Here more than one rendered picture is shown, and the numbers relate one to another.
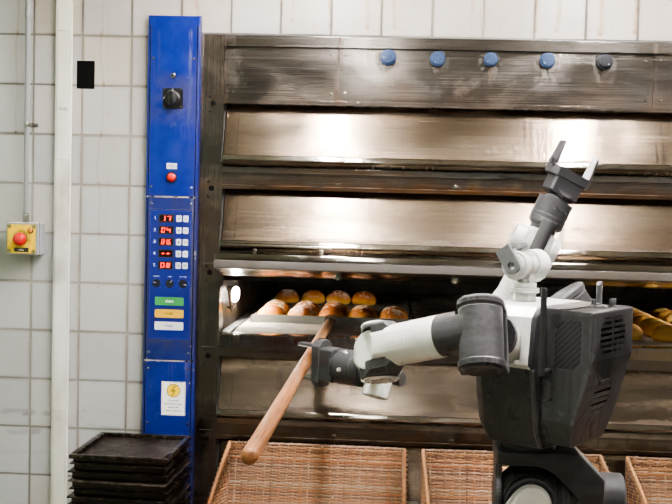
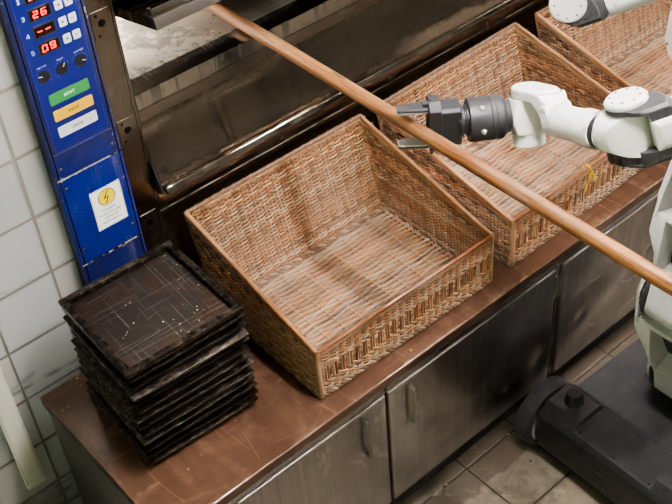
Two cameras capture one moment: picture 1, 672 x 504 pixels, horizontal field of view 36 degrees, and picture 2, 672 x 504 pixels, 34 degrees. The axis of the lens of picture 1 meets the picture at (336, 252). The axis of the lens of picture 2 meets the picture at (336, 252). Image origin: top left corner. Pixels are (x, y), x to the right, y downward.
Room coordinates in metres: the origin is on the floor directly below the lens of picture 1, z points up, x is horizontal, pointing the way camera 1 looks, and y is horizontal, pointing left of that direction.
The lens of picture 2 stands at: (1.40, 1.33, 2.45)
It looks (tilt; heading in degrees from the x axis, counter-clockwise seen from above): 42 degrees down; 320
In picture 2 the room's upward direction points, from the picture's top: 5 degrees counter-clockwise
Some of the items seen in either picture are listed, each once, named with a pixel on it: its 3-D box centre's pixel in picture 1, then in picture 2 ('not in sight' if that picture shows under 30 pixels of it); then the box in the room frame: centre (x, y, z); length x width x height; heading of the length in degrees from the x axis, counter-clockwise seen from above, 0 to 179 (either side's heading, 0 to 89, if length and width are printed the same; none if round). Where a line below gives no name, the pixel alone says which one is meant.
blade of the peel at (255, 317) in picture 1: (334, 314); not in sight; (3.63, 0.00, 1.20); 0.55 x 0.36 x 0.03; 86
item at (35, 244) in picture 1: (25, 238); not in sight; (3.15, 0.96, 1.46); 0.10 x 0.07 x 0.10; 87
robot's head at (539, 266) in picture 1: (526, 269); not in sight; (2.25, -0.42, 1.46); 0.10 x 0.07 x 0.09; 141
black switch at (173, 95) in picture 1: (171, 89); not in sight; (3.11, 0.51, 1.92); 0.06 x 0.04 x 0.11; 87
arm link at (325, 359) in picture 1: (335, 365); (458, 121); (2.57, -0.01, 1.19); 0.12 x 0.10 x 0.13; 51
